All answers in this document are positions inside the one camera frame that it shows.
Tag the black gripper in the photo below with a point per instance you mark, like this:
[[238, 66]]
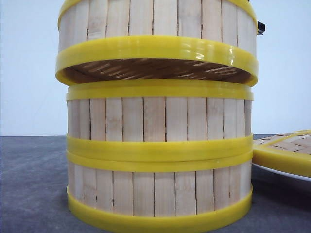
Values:
[[261, 28]]

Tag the woven bamboo steamer lid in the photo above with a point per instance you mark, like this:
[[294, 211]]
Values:
[[289, 153]]

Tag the white plate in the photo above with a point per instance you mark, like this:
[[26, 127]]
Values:
[[294, 176]]

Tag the front bamboo steamer basket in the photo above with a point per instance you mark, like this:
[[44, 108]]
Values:
[[216, 196]]

